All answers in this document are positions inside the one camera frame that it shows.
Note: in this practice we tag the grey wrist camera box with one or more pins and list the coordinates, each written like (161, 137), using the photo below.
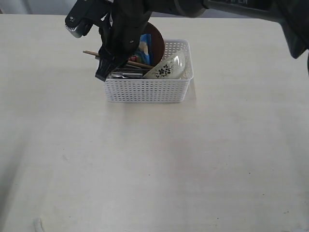
(86, 13)

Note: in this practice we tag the white perforated plastic basket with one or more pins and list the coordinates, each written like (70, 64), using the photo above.
(154, 90)

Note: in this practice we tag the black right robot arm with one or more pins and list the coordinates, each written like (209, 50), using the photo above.
(292, 15)

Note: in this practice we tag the brown round wooden plate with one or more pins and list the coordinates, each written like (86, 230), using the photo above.
(157, 43)

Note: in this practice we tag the white floral ceramic bowl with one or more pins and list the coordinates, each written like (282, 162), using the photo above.
(170, 68)

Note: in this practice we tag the brown wooden chopstick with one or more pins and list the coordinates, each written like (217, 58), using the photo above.
(91, 53)
(128, 62)

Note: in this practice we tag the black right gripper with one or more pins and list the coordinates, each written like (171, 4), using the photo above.
(120, 34)

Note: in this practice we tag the blue chips bag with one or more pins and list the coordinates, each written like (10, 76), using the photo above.
(142, 53)

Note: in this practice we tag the silver metal cup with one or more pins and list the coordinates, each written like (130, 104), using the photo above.
(124, 75)

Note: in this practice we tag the silver metal knife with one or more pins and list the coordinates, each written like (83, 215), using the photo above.
(130, 70)

